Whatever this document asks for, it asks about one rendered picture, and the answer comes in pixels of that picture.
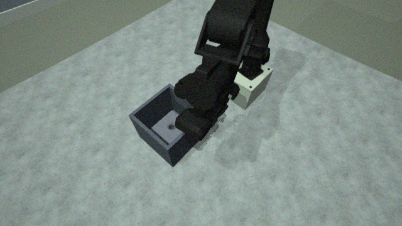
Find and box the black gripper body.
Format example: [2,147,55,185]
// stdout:
[175,83,240,141]

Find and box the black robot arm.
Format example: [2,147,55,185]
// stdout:
[174,0,274,110]

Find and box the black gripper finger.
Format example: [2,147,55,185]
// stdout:
[211,118,218,127]
[215,104,228,119]

